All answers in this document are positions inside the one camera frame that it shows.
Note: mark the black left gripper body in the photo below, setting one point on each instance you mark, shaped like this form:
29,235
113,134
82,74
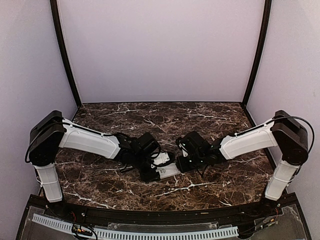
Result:
143,175

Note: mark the white remote control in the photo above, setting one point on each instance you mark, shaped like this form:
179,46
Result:
168,171

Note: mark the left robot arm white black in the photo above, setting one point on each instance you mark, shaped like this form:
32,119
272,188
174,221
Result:
54,133

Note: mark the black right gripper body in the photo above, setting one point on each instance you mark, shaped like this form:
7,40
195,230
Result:
197,162

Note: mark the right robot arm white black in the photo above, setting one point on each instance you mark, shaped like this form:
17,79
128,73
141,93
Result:
283,131

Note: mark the white slotted cable duct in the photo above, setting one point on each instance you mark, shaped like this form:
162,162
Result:
121,231

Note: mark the small circuit board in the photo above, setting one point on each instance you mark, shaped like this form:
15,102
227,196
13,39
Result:
79,230

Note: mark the black front frame rail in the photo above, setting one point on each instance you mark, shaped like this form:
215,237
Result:
239,214

